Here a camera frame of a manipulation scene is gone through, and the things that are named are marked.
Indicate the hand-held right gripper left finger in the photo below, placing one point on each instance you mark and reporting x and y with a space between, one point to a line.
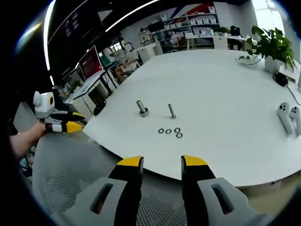
110 195

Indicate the white side desk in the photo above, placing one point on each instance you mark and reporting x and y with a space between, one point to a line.
82 88

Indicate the thin threaded stud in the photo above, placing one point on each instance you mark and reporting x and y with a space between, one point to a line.
171 110

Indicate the red screen laptop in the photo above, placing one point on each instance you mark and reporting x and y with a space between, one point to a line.
90 62

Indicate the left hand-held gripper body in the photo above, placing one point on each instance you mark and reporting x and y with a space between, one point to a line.
43 103

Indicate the white cabinet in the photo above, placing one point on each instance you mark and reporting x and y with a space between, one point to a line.
150 50

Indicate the ceiling light strip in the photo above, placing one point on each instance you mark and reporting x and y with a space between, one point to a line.
46 35
131 15

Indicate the white plant pot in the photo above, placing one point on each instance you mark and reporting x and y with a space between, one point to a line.
272 64

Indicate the white handheld controller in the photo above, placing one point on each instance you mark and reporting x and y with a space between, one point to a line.
297 120
285 117

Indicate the black power adapter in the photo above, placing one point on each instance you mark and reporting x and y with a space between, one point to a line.
279 78

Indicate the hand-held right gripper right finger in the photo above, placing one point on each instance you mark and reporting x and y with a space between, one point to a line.
211 195

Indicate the thick threaded stud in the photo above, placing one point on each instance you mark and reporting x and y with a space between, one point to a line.
140 106

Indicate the black oval object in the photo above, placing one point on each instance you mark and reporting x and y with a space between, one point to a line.
98 108

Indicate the white storage shelf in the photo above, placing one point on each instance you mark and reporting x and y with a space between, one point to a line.
200 21

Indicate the grey mesh chair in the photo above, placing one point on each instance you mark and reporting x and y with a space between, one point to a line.
65 160

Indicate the person's left hand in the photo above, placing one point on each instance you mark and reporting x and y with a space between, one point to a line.
37 130

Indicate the green leafy plant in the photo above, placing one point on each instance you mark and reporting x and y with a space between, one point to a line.
272 42

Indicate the black monitor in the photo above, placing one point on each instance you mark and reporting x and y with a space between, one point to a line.
156 26
235 30

